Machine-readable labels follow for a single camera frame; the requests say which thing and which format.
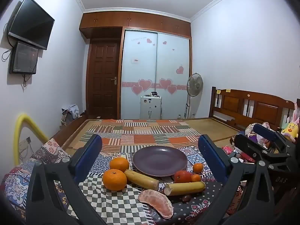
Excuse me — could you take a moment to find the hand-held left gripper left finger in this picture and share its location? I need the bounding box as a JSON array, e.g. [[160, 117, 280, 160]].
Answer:
[[25, 134, 108, 225]]

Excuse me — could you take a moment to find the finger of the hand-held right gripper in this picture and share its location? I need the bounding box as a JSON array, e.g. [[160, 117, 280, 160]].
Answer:
[[253, 123, 294, 149], [234, 133, 291, 165]]

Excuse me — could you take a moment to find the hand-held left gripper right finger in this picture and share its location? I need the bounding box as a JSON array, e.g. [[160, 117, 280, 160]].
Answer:
[[197, 134, 276, 225]]

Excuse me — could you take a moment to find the large orange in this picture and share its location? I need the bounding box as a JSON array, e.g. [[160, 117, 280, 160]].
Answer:
[[102, 169, 128, 191], [109, 157, 130, 173]]

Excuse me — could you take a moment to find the red tomato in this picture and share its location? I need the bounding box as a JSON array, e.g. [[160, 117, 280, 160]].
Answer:
[[174, 170, 192, 184]]

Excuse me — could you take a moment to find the purple round plate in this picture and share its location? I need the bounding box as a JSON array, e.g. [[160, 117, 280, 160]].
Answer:
[[133, 146, 188, 177]]

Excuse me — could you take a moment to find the peeled pomelo segment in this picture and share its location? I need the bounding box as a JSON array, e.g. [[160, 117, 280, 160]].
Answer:
[[138, 189, 173, 219]]

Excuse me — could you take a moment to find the white plastic bag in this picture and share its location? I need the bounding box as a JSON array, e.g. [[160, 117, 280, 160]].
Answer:
[[256, 122, 273, 149]]

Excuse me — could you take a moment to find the red box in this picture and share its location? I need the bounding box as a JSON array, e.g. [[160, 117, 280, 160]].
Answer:
[[237, 152, 256, 164]]

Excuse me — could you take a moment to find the yellow chick plush toy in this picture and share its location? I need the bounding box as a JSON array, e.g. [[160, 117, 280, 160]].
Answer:
[[281, 116, 300, 142]]

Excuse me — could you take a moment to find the bamboo bed mat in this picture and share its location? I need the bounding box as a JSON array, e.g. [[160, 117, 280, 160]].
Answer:
[[63, 118, 240, 150]]

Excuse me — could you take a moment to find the wooden bed footboard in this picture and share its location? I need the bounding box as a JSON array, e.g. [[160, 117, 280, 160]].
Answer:
[[50, 109, 88, 150]]

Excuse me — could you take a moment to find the pile of clothes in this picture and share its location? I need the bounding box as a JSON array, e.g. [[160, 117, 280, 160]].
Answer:
[[61, 104, 80, 125]]

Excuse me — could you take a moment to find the patterned printed blanket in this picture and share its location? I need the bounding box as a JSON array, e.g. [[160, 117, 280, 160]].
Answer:
[[0, 138, 243, 225]]

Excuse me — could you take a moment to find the striped patchwork blanket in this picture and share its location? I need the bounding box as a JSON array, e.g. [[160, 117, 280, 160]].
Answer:
[[78, 119, 205, 153]]

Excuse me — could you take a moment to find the standing electric fan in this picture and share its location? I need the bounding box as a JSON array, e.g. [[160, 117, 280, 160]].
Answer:
[[185, 73, 203, 119]]

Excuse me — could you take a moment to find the yellow foam tube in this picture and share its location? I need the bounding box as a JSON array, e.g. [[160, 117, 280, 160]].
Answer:
[[13, 114, 49, 167]]

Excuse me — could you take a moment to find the white appliance with kettle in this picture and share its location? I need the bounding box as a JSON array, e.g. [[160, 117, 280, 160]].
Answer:
[[140, 95, 162, 120]]

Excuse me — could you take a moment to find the brown wooden door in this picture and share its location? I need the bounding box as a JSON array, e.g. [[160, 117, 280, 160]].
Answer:
[[87, 38, 121, 119]]

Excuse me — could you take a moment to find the frosted sliding wardrobe door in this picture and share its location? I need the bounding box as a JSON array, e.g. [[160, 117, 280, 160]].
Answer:
[[121, 29, 158, 120], [155, 31, 191, 120]]

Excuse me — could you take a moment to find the wooden overhead cabinet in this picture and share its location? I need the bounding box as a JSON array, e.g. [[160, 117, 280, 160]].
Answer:
[[79, 11, 192, 39]]

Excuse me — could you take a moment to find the wall power socket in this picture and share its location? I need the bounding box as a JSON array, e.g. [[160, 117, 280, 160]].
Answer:
[[18, 136, 32, 149]]

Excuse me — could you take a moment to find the black hanging cable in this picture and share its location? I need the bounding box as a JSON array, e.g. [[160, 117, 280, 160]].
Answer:
[[23, 73, 32, 89]]

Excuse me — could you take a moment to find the small black wall monitor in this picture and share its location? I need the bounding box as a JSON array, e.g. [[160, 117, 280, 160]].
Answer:
[[9, 41, 39, 75]]

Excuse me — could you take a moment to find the black looped cable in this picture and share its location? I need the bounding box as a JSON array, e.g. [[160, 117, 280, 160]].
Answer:
[[2, 49, 13, 62]]

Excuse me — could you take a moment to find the black wall television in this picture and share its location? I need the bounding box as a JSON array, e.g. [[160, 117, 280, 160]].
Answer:
[[8, 0, 55, 50]]

